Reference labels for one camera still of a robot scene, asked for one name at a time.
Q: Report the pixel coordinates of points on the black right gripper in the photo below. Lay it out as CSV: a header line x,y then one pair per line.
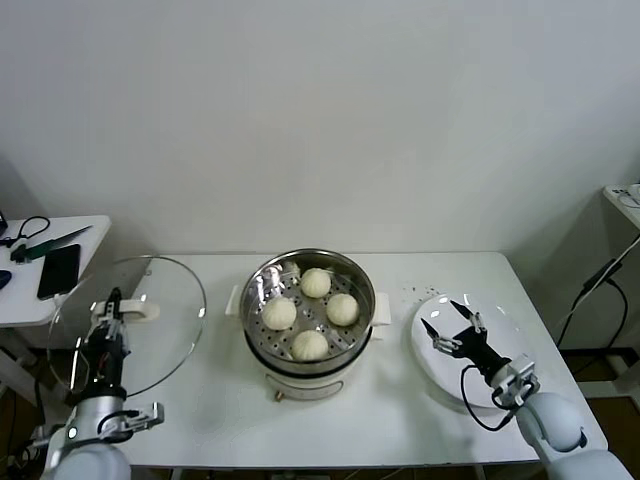
x,y
480,350

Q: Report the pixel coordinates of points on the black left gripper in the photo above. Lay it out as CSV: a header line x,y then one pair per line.
x,y
112,372

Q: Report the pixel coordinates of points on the round glass pot lid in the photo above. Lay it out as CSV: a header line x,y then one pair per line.
x,y
165,330

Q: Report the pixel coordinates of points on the white steamed baozi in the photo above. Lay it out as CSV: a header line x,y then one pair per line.
x,y
316,282
310,345
342,309
279,314

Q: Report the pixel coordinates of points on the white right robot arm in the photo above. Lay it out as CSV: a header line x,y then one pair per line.
x,y
555,420

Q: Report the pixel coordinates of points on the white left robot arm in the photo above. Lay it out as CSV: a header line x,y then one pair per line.
x,y
90,460

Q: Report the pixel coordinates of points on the dark crumbs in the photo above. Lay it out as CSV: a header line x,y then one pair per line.
x,y
420,289

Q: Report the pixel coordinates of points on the white round plate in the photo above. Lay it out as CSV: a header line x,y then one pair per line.
x,y
500,330

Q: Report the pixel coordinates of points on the black smartphone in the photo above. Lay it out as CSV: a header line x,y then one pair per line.
x,y
59,272

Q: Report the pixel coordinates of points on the white side table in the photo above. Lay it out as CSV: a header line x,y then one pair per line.
x,y
90,235

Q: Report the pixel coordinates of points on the blue computer mouse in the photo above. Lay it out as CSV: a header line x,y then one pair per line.
x,y
4,279

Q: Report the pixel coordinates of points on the white shelf table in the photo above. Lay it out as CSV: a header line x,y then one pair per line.
x,y
611,192

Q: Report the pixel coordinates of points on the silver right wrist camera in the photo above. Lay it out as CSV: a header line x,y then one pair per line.
x,y
517,382

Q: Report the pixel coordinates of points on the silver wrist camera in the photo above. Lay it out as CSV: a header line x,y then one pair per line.
x,y
145,417
517,382

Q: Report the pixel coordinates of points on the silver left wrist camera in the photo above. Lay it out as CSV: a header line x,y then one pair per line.
x,y
145,417

